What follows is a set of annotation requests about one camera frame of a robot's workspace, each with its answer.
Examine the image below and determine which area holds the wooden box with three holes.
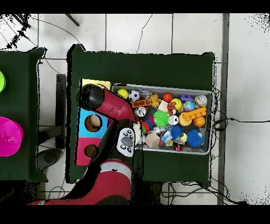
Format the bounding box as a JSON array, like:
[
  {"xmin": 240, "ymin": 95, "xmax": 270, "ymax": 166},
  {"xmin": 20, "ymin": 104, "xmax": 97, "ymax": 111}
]
[{"xmin": 74, "ymin": 78, "xmax": 112, "ymax": 166}]

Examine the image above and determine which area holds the shallow clear mesh bin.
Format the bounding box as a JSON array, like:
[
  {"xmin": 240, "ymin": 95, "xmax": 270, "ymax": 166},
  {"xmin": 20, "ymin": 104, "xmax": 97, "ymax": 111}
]
[{"xmin": 110, "ymin": 82, "xmax": 214, "ymax": 155}]

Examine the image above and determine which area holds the black and white soccer ball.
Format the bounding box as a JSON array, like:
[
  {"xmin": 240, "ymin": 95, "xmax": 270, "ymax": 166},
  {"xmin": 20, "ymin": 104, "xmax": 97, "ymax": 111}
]
[{"xmin": 128, "ymin": 89, "xmax": 140, "ymax": 101}]

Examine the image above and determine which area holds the plain yellow ball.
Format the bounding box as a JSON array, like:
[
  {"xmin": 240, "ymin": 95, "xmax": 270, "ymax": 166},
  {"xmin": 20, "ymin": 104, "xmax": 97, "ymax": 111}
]
[{"xmin": 117, "ymin": 88, "xmax": 129, "ymax": 99}]

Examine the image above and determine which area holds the yellow smiley face ball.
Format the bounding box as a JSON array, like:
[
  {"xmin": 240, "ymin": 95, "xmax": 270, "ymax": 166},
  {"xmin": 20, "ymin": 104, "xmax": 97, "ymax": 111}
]
[{"xmin": 170, "ymin": 98, "xmax": 182, "ymax": 110}]

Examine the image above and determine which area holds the dark green tablecloth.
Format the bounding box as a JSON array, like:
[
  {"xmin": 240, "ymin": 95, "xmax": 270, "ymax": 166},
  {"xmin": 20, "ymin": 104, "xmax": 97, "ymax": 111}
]
[
  {"xmin": 0, "ymin": 47, "xmax": 49, "ymax": 183},
  {"xmin": 65, "ymin": 43, "xmax": 216, "ymax": 184}
]

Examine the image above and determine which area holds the blue globe ball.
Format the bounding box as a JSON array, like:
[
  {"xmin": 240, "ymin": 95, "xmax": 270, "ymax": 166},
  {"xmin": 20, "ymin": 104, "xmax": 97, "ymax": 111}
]
[{"xmin": 182, "ymin": 100, "xmax": 196, "ymax": 112}]

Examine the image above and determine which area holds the long orange plastic brick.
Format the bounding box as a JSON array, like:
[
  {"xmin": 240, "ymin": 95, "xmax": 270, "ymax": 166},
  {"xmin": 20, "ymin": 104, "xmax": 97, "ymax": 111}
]
[{"xmin": 180, "ymin": 107, "xmax": 207, "ymax": 122}]

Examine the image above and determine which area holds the blue spiky rubber ball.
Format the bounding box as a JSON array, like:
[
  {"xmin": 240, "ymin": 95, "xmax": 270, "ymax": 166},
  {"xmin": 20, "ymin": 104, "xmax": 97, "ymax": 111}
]
[{"xmin": 186, "ymin": 128, "xmax": 204, "ymax": 148}]

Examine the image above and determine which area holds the orange basketball toy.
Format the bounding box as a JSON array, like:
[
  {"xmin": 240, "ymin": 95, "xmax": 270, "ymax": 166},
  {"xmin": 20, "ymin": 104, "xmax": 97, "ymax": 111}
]
[{"xmin": 193, "ymin": 116, "xmax": 206, "ymax": 128}]

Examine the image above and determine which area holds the crushed silver drink can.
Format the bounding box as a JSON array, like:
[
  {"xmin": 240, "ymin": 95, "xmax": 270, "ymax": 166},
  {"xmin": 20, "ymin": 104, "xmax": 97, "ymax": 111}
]
[{"xmin": 194, "ymin": 95, "xmax": 208, "ymax": 108}]

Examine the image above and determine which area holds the black tripod leg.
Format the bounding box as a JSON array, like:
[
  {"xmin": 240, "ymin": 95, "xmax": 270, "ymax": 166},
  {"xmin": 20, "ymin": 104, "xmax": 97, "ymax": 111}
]
[
  {"xmin": 64, "ymin": 13, "xmax": 80, "ymax": 27},
  {"xmin": 12, "ymin": 13, "xmax": 31, "ymax": 29}
]

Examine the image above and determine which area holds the pink plastic bowl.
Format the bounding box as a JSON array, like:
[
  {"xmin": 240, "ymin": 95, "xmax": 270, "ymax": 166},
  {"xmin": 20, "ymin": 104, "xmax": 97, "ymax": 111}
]
[{"xmin": 0, "ymin": 116, "xmax": 24, "ymax": 157}]

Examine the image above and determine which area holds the green plastic bowl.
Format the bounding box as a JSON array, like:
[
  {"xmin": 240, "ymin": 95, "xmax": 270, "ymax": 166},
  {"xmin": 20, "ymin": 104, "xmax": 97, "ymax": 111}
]
[{"xmin": 0, "ymin": 70, "xmax": 7, "ymax": 93}]

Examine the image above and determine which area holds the black power cable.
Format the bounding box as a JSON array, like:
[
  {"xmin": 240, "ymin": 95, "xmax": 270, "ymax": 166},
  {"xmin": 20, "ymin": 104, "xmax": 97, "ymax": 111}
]
[{"xmin": 211, "ymin": 117, "xmax": 270, "ymax": 130}]

